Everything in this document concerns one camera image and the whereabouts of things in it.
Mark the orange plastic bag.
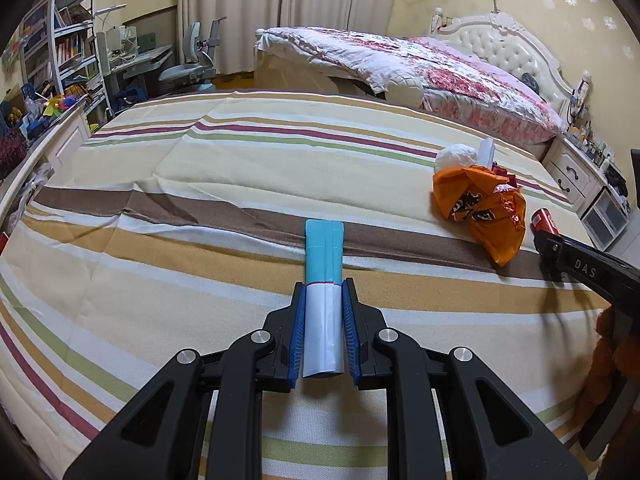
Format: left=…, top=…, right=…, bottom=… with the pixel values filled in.
left=433, top=165, right=526, bottom=266

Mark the beige window curtain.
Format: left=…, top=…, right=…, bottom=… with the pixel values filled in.
left=177, top=0, right=402, bottom=79

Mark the white plastic drawer unit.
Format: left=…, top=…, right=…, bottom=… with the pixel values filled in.
left=582, top=185, right=629, bottom=252

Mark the white bookshelf with books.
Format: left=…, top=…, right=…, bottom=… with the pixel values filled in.
left=18, top=0, right=112, bottom=130

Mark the grey study desk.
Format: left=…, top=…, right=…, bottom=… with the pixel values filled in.
left=96, top=25, right=172, bottom=112

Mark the white tufted headboard bed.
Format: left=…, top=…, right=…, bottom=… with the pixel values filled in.
left=252, top=12, right=576, bottom=162

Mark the red wrapper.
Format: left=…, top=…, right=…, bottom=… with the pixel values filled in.
left=530, top=208, right=560, bottom=235

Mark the white two-drawer nightstand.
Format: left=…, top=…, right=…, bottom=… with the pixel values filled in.
left=542, top=136, right=606, bottom=217

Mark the striped bed sheet mattress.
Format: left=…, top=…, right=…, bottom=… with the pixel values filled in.
left=1, top=91, right=604, bottom=478

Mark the teal and white wrapper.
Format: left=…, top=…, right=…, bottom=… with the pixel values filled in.
left=303, top=219, right=344, bottom=378

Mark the grey ergonomic desk chair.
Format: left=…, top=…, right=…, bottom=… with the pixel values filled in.
left=158, top=16, right=227, bottom=92

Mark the white tissue ball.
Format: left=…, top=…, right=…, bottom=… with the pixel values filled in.
left=434, top=144, right=477, bottom=174

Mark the floral pink quilt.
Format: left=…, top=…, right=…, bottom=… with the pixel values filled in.
left=255, top=27, right=567, bottom=148

